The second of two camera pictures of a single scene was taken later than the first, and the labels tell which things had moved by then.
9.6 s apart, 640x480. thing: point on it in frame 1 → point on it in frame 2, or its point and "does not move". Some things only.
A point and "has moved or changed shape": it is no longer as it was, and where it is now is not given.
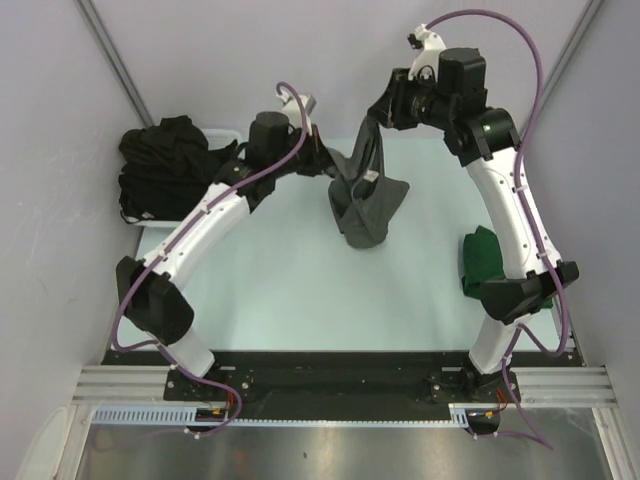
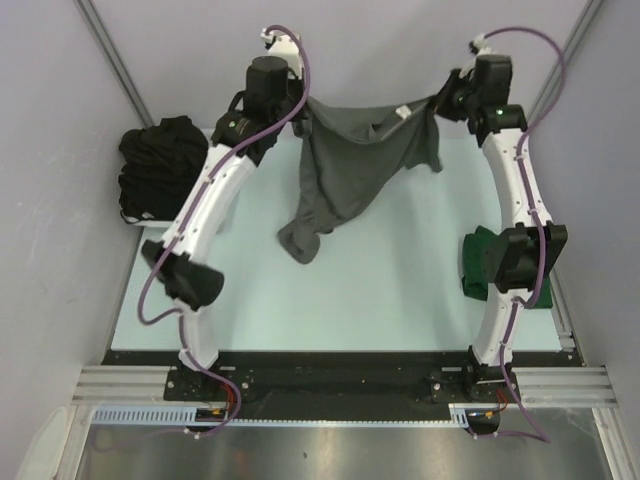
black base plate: [339, 387] does not move
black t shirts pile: [165, 167] does not move
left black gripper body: [306, 160] → [294, 93]
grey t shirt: [362, 196] has moved or changed shape
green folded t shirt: [482, 261] does not move
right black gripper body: [415, 102] → [454, 102]
